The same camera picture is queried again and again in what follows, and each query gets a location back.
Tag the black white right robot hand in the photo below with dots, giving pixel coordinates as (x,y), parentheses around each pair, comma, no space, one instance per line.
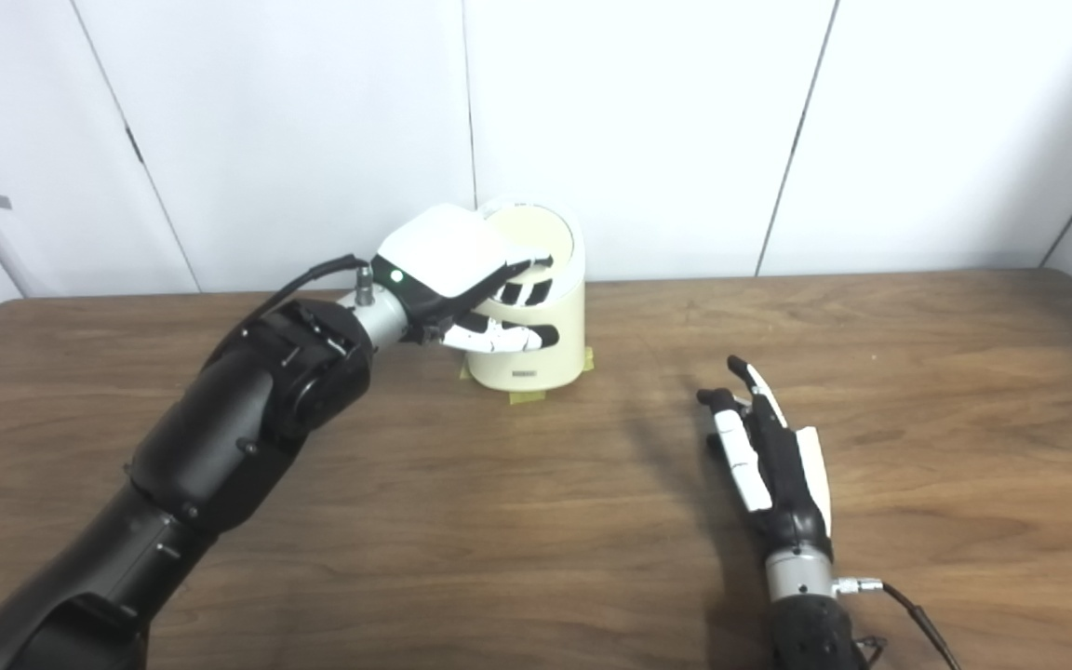
(787,493)

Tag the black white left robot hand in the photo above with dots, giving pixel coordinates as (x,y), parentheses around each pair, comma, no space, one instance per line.
(443,251)

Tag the round cream bin lid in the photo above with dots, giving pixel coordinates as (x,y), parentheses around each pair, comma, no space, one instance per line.
(536,233)

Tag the cream-colored cylindrical bin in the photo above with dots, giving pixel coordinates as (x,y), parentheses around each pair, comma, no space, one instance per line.
(569,316)

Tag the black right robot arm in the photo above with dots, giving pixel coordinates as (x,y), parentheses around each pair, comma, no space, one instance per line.
(806,605)

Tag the wide yellow tape piece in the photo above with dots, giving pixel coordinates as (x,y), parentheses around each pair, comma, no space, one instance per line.
(527,398)

